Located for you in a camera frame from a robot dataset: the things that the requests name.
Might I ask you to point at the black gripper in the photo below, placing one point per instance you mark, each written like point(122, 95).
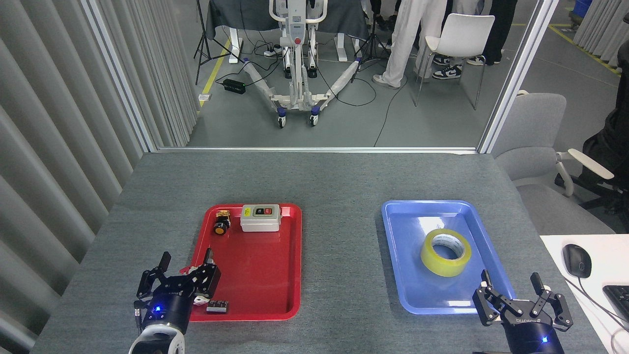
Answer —
point(533, 339)
point(169, 312)

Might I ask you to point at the yellow tape roll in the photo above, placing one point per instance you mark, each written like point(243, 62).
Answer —
point(442, 266)

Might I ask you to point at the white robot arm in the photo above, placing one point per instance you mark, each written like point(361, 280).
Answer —
point(157, 344)

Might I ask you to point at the white plastic block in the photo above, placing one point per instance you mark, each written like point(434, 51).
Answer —
point(200, 300)

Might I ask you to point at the white desk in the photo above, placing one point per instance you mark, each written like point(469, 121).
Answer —
point(555, 295)

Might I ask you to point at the small black terminal block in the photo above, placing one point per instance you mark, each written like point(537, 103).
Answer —
point(217, 308)

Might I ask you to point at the black yellow push button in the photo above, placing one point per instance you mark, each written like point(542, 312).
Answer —
point(220, 228)

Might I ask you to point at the black computer mouse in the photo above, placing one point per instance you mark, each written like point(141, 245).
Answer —
point(576, 260)

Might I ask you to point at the red plastic tray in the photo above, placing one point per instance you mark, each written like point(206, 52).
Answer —
point(260, 275)

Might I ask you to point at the black keyboard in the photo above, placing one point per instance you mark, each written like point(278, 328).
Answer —
point(620, 300)

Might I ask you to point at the blue plastic tray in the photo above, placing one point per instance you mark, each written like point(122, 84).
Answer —
point(408, 275)

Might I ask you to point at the grey office chair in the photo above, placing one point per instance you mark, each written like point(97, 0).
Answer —
point(535, 128)

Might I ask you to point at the black office chair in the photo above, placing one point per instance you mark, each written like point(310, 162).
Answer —
point(612, 142)

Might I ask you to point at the small white floor box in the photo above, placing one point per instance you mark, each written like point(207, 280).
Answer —
point(205, 97)

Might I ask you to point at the black power adapter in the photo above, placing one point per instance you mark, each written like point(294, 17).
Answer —
point(234, 86)

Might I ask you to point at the black tripod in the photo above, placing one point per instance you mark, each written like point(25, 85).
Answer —
point(372, 49)
point(201, 44)

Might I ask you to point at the person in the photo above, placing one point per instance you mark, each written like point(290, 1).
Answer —
point(447, 73)
point(408, 39)
point(390, 20)
point(499, 29)

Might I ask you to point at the white power strip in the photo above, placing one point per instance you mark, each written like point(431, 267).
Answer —
point(271, 50)

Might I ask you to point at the white stand on wheels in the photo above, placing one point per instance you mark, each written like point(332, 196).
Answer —
point(296, 59)

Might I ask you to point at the table with dark cloth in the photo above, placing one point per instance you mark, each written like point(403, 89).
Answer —
point(245, 14)

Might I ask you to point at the white plastic chair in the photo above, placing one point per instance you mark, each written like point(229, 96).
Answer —
point(459, 32)

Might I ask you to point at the blue crate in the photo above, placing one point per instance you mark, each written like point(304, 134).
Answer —
point(584, 7)

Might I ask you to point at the grey two-button switch box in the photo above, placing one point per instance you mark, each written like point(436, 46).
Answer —
point(260, 222)

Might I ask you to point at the silver horizontal rail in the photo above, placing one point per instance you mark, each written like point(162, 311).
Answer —
point(314, 149)

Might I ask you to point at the silver post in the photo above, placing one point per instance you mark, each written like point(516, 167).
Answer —
point(516, 73)
point(120, 78)

